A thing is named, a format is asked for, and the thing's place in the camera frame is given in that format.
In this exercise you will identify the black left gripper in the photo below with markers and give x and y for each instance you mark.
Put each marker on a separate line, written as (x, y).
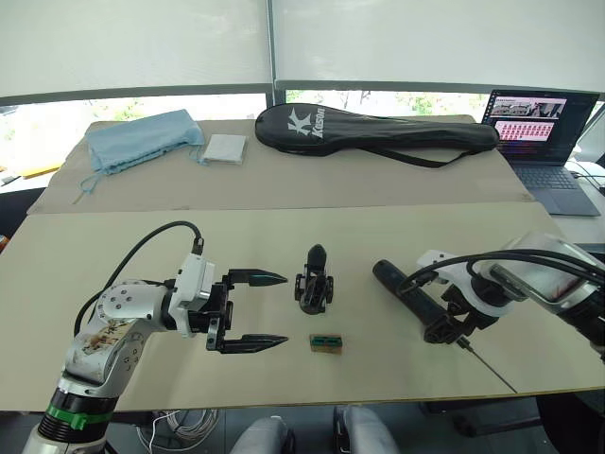
(212, 317)

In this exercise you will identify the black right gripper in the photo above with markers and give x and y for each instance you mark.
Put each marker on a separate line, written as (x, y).
(475, 314)

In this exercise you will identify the black gripper body workpiece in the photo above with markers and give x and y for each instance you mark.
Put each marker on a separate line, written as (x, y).
(314, 295)

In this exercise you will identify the black electric screwdriver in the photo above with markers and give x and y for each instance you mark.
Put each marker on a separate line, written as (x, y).
(392, 279)

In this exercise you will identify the black finger piece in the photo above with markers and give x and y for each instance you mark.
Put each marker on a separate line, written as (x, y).
(316, 255)

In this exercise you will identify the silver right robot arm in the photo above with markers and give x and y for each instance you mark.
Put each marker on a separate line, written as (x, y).
(567, 293)

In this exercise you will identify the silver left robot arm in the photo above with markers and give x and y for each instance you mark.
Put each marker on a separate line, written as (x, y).
(123, 302)

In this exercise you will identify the small green brown screw block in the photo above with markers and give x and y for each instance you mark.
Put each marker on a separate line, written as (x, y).
(326, 343)

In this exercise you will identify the grey rounded shape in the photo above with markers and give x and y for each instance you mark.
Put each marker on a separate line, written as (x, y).
(262, 437)
(364, 430)

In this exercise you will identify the brown cardboard sheet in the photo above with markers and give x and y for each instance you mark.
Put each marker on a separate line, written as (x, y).
(283, 184)

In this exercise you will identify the open dark laptop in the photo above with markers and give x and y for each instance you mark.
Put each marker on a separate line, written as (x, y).
(543, 182)

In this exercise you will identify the black Kason racket bag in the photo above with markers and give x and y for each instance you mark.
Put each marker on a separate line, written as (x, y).
(331, 127)

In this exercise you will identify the yellow flat object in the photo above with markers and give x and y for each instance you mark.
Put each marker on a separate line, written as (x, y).
(42, 170)

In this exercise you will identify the white roller blind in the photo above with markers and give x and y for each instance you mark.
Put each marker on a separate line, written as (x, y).
(425, 38)
(132, 42)

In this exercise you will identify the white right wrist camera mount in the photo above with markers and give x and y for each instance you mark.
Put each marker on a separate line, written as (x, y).
(461, 284)

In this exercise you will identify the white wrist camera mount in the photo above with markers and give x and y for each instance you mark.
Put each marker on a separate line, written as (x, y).
(461, 284)
(191, 284)

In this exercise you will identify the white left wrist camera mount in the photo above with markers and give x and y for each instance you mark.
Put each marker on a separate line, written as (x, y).
(191, 284)

